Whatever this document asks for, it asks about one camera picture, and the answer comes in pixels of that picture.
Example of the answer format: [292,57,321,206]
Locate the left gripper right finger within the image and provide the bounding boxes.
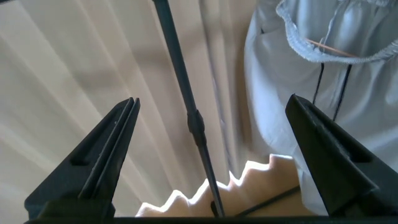
[285,93,398,217]

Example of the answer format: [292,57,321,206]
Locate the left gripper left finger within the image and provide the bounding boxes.
[24,96,141,218]

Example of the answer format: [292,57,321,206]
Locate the pale grey shorts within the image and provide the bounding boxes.
[244,0,398,216]

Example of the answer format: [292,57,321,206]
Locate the pink clothes hanger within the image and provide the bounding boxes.
[305,37,356,58]

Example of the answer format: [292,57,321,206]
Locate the black clothes rack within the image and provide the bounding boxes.
[151,0,301,218]

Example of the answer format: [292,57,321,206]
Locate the beige curtain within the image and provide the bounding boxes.
[0,0,274,218]

